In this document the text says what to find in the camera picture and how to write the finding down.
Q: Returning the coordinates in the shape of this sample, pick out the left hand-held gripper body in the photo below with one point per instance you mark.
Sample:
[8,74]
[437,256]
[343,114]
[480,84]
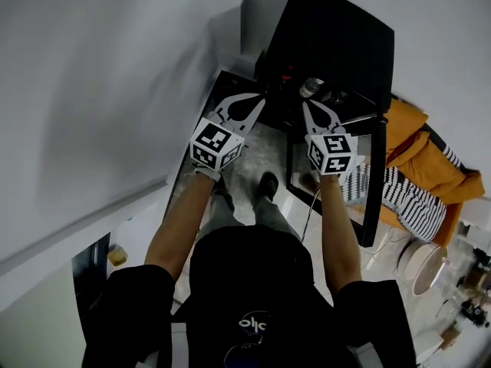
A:
[215,144]

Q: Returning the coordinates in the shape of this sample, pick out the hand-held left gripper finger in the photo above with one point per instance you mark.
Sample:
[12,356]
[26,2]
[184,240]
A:
[232,102]
[253,117]

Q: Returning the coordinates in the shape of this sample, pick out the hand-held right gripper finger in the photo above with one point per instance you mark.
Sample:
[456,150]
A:
[310,123]
[333,123]

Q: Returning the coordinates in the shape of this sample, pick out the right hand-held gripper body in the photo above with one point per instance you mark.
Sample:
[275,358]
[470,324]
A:
[331,153]

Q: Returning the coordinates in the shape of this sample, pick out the bottle with green cap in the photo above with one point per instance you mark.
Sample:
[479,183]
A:
[337,97]

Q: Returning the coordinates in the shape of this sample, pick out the clear white-capped bottle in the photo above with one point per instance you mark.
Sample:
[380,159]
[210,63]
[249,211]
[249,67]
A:
[310,87]

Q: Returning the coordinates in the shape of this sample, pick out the red-capped dark bottle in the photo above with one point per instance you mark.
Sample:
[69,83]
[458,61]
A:
[287,77]

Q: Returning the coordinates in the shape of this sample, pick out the person's right forearm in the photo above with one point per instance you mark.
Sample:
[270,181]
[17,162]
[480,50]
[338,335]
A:
[339,236]

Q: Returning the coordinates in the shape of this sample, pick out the person's left forearm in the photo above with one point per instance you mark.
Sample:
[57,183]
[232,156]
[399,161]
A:
[176,232]

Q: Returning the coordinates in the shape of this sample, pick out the black framed glass cabinet door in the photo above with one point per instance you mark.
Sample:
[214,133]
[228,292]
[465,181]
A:
[374,190]

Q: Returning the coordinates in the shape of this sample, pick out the person's right black shoe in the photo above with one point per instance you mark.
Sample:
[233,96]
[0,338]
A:
[268,184]

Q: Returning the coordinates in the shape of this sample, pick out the orange cushion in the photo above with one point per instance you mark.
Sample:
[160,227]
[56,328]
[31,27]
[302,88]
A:
[426,159]
[406,129]
[464,188]

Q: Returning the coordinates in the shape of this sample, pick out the person's left leg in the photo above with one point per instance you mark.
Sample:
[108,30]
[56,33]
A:
[222,217]

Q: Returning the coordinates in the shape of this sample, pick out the person's leg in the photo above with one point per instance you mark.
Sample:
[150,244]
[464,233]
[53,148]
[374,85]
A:
[272,217]
[222,217]

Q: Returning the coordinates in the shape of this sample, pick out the person's right leg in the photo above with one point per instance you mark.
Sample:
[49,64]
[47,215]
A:
[272,217]

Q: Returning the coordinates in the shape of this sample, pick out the black cabinet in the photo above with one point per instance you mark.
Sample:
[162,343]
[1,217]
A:
[333,33]

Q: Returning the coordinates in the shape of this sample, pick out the orange sofa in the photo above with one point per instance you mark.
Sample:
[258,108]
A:
[422,167]

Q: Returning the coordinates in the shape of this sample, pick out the black white striped blanket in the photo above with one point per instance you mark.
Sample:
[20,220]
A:
[414,205]

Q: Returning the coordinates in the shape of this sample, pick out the small striped cushion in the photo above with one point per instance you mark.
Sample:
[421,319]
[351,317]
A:
[454,157]

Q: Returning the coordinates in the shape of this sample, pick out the person's black shirt torso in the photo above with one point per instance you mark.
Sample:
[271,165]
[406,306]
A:
[249,274]

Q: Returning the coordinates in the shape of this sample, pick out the tan block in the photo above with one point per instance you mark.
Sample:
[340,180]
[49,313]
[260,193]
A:
[117,257]

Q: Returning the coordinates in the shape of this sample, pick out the white low cabinet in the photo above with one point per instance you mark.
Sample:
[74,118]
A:
[475,224]

